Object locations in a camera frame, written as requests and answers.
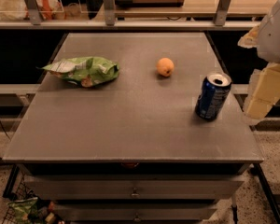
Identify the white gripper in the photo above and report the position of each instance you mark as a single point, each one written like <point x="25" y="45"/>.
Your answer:
<point x="274" y="37"/>

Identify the blue pepsi can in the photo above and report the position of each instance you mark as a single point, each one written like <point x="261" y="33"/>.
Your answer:
<point x="215" y="90"/>

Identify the orange fruit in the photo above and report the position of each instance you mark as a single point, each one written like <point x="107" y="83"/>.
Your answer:
<point x="165" y="67"/>

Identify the grey drawer cabinet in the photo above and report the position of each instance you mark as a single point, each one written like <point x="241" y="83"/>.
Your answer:
<point x="139" y="125"/>

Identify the green chip bag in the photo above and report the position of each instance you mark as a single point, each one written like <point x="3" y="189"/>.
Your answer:
<point x="84" y="71"/>

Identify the lower drawer with knob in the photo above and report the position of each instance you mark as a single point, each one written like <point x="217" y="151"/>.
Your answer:
<point x="135" y="211"/>

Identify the drawer with knob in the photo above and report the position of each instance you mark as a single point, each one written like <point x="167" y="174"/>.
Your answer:
<point x="86" y="188"/>
<point x="135" y="211"/>

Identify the upper drawer with knob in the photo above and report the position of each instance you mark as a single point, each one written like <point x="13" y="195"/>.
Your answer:
<point x="86" y="188"/>

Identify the white orange plastic bag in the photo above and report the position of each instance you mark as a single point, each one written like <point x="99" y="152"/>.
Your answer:
<point x="33" y="10"/>

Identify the green snack bag in basket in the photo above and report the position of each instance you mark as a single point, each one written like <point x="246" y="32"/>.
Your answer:
<point x="25" y="211"/>

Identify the metal railing frame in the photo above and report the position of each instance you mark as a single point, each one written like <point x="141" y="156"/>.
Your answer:
<point x="195" y="15"/>

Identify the black wire basket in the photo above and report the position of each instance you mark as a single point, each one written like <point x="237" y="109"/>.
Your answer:
<point x="17" y="190"/>

